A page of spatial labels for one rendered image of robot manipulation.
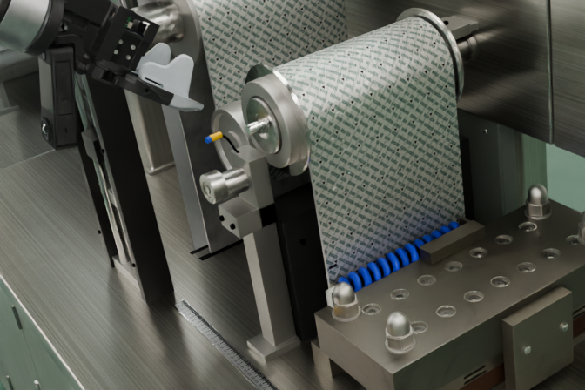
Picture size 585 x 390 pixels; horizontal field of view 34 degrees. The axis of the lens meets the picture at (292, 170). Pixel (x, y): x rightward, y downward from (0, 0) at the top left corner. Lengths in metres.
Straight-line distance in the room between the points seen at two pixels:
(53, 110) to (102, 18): 0.11
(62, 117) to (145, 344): 0.52
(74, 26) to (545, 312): 0.65
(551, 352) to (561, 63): 0.36
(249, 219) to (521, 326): 0.36
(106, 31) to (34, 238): 0.86
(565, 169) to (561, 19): 2.45
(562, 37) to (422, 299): 0.37
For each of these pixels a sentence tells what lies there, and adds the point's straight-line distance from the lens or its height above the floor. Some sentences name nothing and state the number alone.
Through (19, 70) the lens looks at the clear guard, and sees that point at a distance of 2.09.
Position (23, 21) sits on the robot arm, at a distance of 0.98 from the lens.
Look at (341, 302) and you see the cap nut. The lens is 1.18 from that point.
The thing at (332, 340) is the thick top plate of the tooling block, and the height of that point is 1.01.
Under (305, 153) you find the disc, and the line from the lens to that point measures 1.16.
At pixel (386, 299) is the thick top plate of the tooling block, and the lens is 1.22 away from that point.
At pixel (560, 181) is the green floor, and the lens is 3.57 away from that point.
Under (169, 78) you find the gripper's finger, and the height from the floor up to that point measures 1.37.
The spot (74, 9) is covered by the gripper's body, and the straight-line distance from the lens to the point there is 1.01.
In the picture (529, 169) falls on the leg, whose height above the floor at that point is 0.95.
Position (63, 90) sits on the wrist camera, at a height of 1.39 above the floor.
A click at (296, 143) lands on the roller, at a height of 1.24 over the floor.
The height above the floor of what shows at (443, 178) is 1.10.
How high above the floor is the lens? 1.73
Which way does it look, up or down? 27 degrees down
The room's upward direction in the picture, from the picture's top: 10 degrees counter-clockwise
